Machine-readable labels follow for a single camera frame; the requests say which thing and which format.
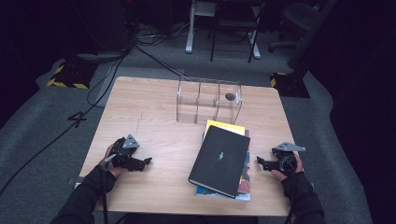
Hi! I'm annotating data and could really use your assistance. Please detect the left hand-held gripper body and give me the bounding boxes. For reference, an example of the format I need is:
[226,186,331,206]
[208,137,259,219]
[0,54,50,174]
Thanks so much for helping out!
[104,133,140,171]

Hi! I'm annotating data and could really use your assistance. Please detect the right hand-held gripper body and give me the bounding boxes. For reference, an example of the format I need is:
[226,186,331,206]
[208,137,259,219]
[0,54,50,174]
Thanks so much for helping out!
[271,141,306,177]

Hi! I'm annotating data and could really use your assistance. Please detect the black hardcover book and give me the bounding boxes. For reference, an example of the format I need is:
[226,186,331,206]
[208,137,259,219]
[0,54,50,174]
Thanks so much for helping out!
[188,125,251,200]

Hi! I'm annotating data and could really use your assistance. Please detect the yellow book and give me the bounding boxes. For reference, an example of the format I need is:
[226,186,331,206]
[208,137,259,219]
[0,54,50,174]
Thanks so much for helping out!
[203,119,247,142]

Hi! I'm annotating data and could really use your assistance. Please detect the blue cloud cover book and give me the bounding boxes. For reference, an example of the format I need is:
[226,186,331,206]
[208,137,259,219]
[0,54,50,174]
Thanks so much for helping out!
[195,185,252,203]

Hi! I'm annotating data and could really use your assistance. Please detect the clear acrylic book rack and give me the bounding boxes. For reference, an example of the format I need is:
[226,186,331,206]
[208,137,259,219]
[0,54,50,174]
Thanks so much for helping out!
[176,76,244,125]

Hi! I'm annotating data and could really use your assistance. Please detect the person's right hand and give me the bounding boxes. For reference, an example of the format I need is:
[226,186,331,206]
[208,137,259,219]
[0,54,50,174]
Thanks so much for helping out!
[270,153,304,183]

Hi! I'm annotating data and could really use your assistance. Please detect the person's left hand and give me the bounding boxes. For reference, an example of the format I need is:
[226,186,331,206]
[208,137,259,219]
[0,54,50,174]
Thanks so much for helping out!
[98,144,126,179]

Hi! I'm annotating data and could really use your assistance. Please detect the person's dark clothing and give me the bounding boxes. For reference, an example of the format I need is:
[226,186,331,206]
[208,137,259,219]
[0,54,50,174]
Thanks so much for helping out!
[115,214,260,224]

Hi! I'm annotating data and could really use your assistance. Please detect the black yellow striped base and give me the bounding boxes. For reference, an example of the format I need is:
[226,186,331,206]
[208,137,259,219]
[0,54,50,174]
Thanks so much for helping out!
[46,60,99,90]
[270,72,312,99]

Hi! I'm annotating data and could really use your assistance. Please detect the grey stand base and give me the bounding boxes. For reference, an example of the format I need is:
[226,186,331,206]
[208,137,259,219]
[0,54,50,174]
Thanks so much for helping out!
[76,50,126,63]

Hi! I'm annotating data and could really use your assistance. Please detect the white desk leg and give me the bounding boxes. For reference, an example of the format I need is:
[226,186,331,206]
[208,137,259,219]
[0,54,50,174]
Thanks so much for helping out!
[247,29,262,61]
[185,0,198,55]

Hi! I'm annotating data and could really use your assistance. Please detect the black equipment cabinet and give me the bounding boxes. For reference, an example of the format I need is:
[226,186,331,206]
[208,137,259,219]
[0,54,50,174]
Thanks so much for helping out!
[70,0,138,53]

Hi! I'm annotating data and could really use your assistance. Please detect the black office chair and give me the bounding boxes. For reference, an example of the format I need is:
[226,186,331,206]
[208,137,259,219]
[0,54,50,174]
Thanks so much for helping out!
[268,1,316,54]

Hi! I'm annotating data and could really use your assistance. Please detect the right hand-held gripper cable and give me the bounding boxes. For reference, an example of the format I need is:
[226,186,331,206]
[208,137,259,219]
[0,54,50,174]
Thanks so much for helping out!
[283,157,298,224]

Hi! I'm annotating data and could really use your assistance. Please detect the long black floor cable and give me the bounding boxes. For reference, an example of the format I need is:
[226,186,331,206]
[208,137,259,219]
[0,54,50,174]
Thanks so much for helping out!
[0,43,138,198]

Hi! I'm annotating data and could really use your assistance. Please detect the thin black cable loop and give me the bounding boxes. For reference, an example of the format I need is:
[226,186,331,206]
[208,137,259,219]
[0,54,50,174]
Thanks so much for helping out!
[86,55,126,108]

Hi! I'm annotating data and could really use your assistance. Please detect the tangled floor cables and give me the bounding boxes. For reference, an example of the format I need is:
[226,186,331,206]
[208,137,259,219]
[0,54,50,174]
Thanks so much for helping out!
[134,21,189,47]

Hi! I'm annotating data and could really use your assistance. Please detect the black stand post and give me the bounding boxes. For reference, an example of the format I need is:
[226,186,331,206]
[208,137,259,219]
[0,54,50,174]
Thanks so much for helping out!
[287,0,339,79]

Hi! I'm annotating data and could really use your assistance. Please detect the black metal chair frame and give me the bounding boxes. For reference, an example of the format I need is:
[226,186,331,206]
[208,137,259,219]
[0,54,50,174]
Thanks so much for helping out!
[209,0,266,63]

